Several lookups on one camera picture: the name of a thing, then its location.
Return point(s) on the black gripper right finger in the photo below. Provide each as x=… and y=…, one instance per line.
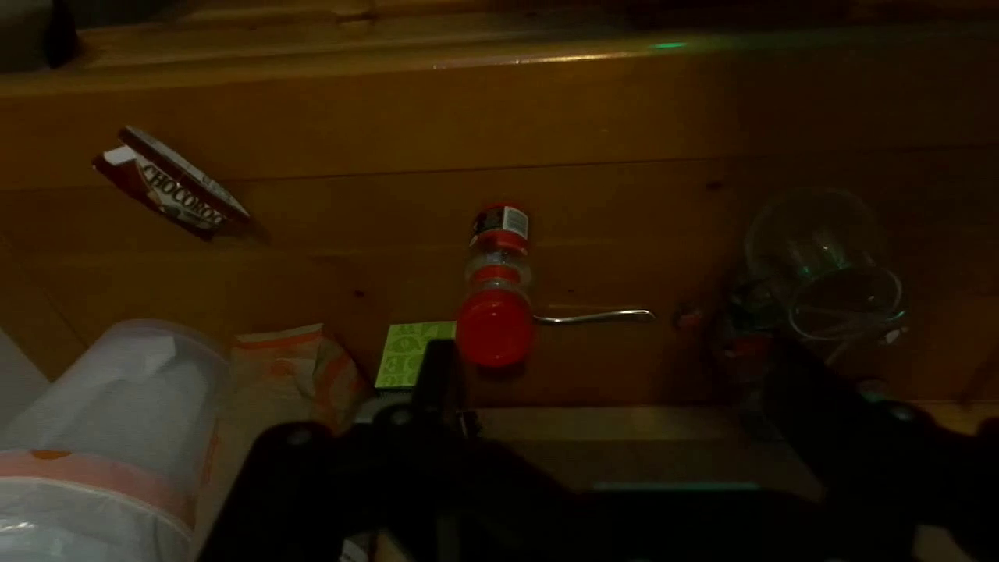
x=905, y=479

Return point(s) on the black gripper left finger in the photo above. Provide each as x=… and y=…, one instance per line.
x=394, y=488

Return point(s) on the clear bottle with red label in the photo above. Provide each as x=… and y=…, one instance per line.
x=501, y=251

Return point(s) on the small green patterned box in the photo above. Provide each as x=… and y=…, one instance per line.
x=406, y=350

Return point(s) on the clear glass jar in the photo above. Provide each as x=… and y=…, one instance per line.
x=821, y=262

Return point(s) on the thin silver metal utensil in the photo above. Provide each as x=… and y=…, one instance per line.
x=598, y=315

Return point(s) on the white plastic bag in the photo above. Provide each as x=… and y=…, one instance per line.
x=104, y=438

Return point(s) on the red white candy wrapper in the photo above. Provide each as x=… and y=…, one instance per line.
x=175, y=190

